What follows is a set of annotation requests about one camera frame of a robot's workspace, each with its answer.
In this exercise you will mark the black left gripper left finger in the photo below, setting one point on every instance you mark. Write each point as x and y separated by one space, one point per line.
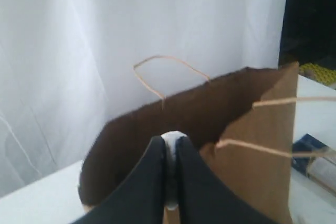
140 197

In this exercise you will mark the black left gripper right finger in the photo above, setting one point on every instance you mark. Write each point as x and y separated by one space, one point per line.
202 197

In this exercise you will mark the white paper ball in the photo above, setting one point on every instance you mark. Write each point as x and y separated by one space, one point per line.
170 139

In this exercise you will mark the brown paper shopping bag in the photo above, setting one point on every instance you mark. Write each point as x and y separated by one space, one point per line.
240 123

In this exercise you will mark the dark blue pasta packet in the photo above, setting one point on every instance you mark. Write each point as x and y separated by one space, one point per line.
321 170

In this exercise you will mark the yellow black striped object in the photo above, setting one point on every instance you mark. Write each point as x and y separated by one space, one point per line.
317 73

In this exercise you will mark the dark object behind curtain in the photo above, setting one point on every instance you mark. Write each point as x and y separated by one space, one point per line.
308 31

